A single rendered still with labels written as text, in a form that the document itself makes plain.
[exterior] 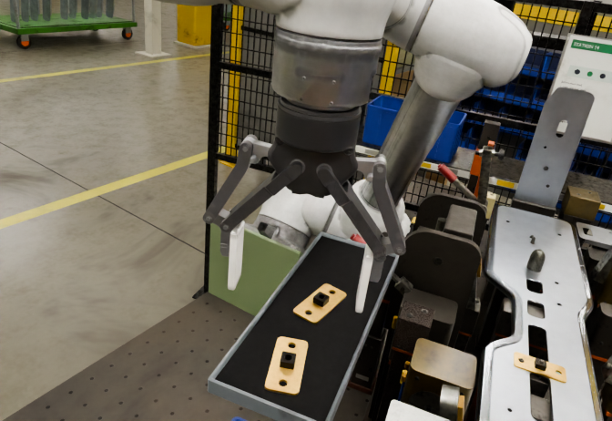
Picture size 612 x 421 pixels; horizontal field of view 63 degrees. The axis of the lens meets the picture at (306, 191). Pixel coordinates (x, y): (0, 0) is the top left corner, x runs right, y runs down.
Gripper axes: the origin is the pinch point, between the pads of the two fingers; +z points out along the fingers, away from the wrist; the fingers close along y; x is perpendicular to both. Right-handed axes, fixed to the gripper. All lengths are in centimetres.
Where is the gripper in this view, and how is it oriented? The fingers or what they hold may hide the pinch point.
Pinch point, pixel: (297, 284)
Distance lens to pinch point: 54.3
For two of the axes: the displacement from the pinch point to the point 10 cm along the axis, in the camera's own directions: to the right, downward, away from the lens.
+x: 1.4, -4.2, 9.0
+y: 9.8, 1.6, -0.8
